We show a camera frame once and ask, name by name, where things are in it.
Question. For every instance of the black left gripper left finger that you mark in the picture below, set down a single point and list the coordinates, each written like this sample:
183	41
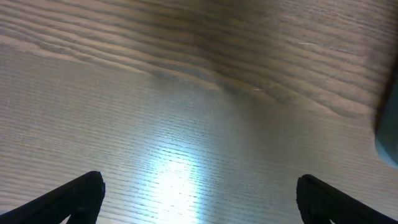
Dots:
78	201

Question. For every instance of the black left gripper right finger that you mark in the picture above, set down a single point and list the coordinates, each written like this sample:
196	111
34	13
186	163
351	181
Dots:
321	203

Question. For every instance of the grey plastic basket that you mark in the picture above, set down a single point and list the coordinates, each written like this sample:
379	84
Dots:
386	121

